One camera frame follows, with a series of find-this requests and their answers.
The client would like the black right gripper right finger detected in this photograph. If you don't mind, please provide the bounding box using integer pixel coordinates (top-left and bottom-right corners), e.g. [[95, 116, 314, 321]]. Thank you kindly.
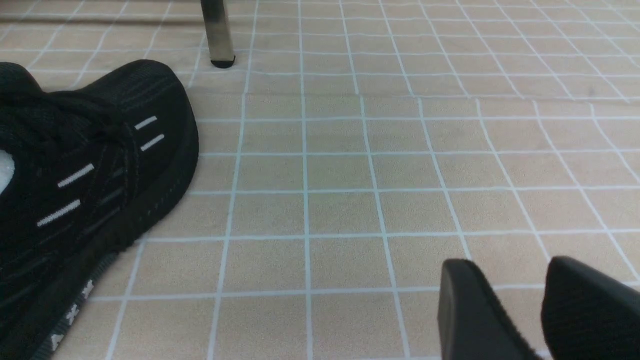
[[541, 256, 640, 360]]

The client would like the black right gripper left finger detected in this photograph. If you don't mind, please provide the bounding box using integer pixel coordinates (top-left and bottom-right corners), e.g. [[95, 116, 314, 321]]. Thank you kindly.
[[438, 259, 541, 360]]

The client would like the metal rack leg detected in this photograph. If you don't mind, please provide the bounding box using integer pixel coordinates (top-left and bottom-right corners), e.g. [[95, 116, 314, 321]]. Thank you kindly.
[[200, 0, 236, 69]]

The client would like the black mesh sneaker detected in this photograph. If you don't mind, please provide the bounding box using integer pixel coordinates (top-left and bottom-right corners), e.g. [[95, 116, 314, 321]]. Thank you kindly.
[[0, 59, 199, 360]]

